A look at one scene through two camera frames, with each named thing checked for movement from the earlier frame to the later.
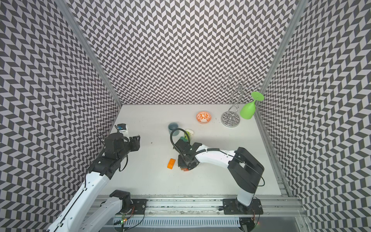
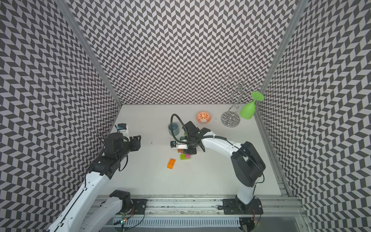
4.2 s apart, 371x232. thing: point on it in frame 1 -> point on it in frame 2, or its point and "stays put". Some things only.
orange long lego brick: (171, 164) stays put
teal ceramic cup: (172, 126) stays put
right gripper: (181, 166) -> (191, 151)
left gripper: (135, 142) stays put
